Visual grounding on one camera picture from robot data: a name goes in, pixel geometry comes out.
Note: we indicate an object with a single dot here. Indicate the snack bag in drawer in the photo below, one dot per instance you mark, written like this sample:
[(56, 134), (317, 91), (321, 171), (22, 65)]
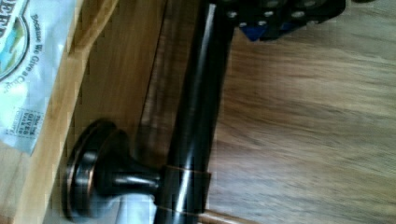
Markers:
[(33, 37)]

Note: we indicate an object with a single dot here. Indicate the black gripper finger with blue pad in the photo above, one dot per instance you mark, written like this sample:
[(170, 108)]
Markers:
[(267, 20)]

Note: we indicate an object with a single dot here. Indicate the wooden drawer with black handle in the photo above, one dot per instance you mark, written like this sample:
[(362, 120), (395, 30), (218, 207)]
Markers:
[(82, 153)]

